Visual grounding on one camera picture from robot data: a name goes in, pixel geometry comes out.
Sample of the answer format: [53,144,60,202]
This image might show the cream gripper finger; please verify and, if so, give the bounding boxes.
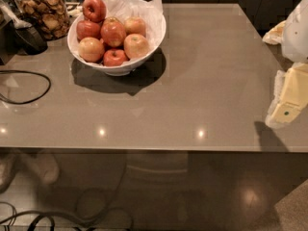
[266,63,308,129]
[262,21,286,45]

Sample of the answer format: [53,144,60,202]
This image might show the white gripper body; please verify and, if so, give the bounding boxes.
[281,0,308,63]

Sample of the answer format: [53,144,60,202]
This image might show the yellow-red apple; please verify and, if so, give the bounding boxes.
[124,34,149,59]

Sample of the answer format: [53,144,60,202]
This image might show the back right pale apple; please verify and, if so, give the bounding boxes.
[124,16,146,37]

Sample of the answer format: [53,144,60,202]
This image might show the white ceramic bowl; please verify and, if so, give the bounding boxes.
[66,0,167,77]

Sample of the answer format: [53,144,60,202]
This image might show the centre red apple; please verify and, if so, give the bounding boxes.
[100,17,126,47]

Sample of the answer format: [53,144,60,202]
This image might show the front small red apple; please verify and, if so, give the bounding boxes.
[103,48,128,66]

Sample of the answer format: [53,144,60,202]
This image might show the top red apple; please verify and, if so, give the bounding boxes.
[82,0,106,23]

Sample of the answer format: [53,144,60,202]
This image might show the front left yellow apple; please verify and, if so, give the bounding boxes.
[78,37,105,63]

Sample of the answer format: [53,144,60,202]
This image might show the left red apple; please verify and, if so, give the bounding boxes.
[76,20,100,40]

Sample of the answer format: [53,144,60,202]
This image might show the glass jar of dried chips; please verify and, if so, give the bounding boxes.
[14,0,70,40]

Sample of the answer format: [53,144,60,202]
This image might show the black appliance at left edge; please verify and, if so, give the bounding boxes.
[0,13,19,65]

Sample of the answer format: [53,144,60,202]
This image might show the black scoop with silver handle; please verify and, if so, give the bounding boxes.
[0,0,48,55]

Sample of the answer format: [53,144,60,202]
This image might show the black cables on floor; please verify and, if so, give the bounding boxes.
[0,164,134,231]

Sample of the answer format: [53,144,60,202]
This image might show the black cable on table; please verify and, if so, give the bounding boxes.
[0,69,52,106]

